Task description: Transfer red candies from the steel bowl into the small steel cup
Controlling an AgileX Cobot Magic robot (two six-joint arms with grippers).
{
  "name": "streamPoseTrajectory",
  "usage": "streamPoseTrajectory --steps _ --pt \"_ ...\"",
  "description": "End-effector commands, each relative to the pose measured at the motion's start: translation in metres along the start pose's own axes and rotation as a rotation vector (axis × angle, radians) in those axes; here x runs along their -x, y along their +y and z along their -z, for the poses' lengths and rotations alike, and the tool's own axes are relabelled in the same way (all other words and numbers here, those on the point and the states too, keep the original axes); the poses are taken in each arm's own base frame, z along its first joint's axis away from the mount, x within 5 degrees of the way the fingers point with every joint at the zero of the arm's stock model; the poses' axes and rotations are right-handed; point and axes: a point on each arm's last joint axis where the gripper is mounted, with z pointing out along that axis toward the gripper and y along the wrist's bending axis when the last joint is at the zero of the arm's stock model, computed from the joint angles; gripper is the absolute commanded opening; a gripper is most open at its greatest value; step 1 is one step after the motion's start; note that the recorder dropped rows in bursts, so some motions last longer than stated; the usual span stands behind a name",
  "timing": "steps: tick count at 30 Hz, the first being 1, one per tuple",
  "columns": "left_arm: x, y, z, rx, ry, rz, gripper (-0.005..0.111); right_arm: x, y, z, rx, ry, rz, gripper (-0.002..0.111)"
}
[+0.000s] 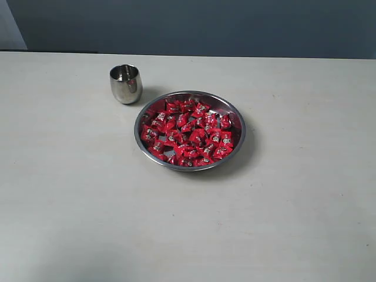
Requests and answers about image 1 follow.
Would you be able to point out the red wrapped candy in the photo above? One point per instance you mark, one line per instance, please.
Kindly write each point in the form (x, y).
(226, 139)
(149, 134)
(201, 109)
(221, 152)
(157, 147)

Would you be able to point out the round steel plate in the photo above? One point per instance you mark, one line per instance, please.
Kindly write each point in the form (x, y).
(189, 141)

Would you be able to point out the steel cup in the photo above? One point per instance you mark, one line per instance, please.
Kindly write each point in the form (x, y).
(126, 84)

